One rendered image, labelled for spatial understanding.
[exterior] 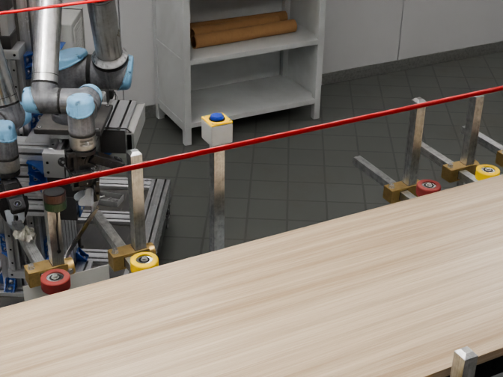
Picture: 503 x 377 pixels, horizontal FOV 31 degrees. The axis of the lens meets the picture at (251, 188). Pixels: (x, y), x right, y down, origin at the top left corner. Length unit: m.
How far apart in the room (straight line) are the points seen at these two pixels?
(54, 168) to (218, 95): 2.67
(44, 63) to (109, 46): 0.31
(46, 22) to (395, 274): 1.22
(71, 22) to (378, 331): 1.74
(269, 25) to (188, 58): 0.61
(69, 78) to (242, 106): 2.51
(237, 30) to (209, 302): 3.09
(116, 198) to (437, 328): 2.25
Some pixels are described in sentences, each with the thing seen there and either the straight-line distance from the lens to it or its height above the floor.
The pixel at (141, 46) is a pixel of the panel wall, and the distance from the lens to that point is 5.43.
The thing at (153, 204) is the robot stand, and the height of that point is 0.23.
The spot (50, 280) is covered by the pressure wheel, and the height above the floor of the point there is 0.90.
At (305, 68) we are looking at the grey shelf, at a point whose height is 0.26.
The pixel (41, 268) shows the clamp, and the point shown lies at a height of 0.87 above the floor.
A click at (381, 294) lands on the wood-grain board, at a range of 2.49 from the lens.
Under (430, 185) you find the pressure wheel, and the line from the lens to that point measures 3.03.
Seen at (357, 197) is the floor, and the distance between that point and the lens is 4.77.
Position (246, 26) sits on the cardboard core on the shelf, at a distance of 5.37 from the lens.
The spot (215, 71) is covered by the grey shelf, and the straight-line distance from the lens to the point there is 5.68.
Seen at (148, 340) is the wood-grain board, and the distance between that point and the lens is 2.30.
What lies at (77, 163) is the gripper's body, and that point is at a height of 1.14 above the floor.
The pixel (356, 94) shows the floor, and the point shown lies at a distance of 6.01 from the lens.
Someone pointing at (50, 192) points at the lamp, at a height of 1.13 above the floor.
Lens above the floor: 2.33
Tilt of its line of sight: 29 degrees down
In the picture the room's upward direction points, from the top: 1 degrees clockwise
